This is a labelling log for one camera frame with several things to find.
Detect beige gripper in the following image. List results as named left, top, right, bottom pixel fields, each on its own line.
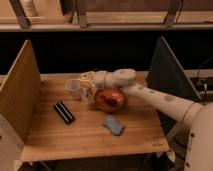
left=79, top=71, right=115, bottom=88

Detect small white labelled bottle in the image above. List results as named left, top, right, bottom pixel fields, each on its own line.
left=80, top=80, right=96, bottom=104

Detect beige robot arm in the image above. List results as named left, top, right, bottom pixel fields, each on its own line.
left=79, top=69, right=213, bottom=171

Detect white bottle on shelf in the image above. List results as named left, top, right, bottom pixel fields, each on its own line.
left=23, top=0, right=37, bottom=17

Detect orange brown bowl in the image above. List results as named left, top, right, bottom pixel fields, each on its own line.
left=94, top=88, right=126, bottom=113

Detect clear plastic cup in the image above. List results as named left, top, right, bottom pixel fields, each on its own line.
left=65, top=79, right=81, bottom=100

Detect blue grey sponge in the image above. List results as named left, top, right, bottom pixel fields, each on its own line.
left=103, top=116, right=124, bottom=136

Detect black striped rectangular block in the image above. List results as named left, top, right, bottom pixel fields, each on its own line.
left=53, top=101, right=75, bottom=125

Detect right dark side panel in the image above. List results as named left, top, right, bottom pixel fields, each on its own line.
left=146, top=36, right=202, bottom=136

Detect wooden back shelf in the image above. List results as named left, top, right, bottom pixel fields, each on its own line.
left=0, top=0, right=213, bottom=32

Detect left wooden side panel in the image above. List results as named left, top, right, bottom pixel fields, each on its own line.
left=0, top=40, right=41, bottom=171

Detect black floor cables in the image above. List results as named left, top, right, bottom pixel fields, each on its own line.
left=173, top=56, right=213, bottom=148

